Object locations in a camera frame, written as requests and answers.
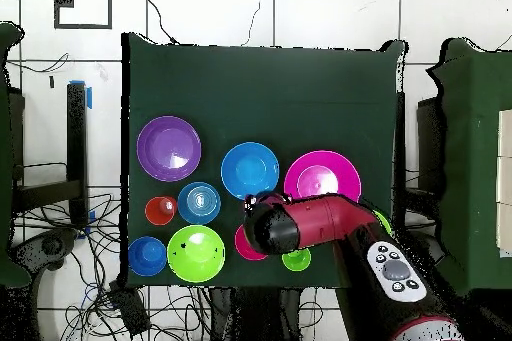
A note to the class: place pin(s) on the large pink plastic bowl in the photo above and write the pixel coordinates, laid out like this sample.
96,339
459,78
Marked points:
320,169

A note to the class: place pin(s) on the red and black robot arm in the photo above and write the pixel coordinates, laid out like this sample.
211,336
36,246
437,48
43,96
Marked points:
320,221

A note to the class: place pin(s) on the large blue plastic bowl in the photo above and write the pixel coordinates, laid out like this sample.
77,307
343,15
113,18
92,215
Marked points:
248,169

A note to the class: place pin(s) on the translucent light blue bowl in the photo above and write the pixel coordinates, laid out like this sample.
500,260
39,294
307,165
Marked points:
198,203

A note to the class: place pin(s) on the dark green tablecloth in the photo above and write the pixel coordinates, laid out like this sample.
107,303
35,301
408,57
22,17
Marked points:
260,97

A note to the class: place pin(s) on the small red plastic bowl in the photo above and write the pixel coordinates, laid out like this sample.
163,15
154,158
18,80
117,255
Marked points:
242,247

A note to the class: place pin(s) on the purple plastic bowl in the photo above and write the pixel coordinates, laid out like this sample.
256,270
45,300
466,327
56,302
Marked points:
168,149

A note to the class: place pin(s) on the green plastic cup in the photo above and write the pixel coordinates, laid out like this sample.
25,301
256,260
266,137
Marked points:
296,262

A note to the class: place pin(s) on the green plastic bowl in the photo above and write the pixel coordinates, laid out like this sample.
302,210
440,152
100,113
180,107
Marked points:
384,222
196,255

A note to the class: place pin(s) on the orange plastic cup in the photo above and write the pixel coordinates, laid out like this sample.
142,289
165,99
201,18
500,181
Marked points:
158,213

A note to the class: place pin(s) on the small dark blue bowl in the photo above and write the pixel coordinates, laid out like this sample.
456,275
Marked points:
147,257

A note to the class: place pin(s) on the black metal stand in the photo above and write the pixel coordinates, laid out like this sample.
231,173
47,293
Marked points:
76,137

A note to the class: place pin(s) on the black power adapter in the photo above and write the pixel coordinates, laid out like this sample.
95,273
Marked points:
130,309

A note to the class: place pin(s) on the green cloth covered table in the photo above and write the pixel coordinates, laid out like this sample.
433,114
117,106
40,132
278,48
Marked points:
472,157
8,157

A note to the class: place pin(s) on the black chair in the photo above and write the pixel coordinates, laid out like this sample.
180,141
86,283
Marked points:
48,247

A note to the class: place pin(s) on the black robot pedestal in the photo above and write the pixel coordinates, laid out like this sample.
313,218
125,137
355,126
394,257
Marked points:
256,317

